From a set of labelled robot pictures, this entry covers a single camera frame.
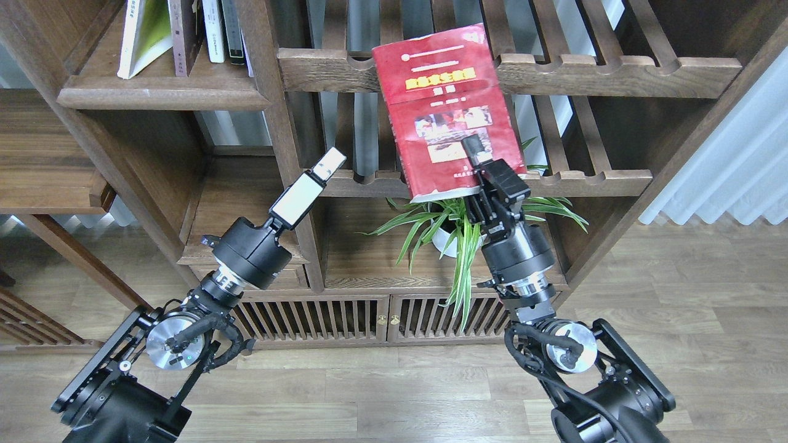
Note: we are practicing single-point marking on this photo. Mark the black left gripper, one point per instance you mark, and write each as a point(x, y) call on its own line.
point(251, 255)

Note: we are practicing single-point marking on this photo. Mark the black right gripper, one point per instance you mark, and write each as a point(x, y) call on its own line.
point(516, 253)

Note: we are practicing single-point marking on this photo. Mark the red book with photos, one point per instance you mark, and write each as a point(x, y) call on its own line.
point(439, 89)

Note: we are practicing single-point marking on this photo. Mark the maroon book white characters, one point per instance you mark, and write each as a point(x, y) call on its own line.
point(187, 30)

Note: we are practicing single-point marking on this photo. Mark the yellow green book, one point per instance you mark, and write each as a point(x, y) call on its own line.
point(146, 35)

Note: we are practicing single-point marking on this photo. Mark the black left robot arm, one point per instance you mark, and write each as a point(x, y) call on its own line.
point(134, 388)

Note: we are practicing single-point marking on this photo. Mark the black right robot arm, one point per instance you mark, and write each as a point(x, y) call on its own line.
point(600, 389)

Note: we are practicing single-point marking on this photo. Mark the green spider plant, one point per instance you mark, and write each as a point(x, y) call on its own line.
point(424, 219)

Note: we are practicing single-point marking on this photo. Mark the white plant pot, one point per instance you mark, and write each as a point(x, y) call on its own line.
point(449, 243)

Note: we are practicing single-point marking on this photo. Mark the pale upright book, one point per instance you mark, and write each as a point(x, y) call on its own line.
point(247, 59)

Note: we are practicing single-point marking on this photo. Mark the dark wooden bookshelf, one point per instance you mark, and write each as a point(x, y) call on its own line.
point(618, 107)

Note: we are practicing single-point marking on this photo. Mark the white upright book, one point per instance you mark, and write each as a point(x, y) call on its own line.
point(212, 12)

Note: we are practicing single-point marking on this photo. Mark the brass drawer knob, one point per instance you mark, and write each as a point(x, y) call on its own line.
point(388, 319)

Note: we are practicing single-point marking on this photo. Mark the dark upright book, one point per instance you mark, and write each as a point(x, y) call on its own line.
point(234, 37)

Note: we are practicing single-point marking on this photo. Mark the white curtain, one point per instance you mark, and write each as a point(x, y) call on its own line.
point(741, 169)

